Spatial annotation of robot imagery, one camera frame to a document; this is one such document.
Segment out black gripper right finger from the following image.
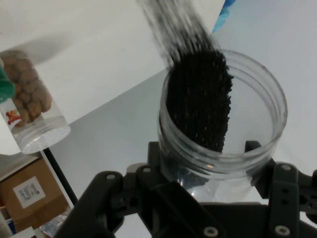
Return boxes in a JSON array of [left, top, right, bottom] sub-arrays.
[[245, 140, 317, 238]]

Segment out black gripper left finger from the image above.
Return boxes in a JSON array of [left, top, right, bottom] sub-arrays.
[[54, 141, 228, 238]]

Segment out clear plastic wide-mouth jar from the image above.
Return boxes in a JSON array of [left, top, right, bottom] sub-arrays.
[[157, 49, 289, 203]]

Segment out black seeds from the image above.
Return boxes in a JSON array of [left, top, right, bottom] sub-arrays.
[[136, 0, 235, 153]]

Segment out crumpled clear plastic bag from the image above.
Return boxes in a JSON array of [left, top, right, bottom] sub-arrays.
[[37, 212, 71, 235]]

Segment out brown cardboard box with label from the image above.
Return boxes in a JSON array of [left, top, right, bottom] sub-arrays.
[[0, 158, 70, 232]]

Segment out clear jar of brown nuts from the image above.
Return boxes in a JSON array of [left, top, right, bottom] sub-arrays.
[[0, 49, 72, 155]]

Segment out blue patterned sheet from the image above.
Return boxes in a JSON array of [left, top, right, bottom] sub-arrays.
[[211, 0, 236, 34]]

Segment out green-capped spice bottle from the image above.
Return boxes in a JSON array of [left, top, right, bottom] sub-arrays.
[[0, 59, 16, 104]]

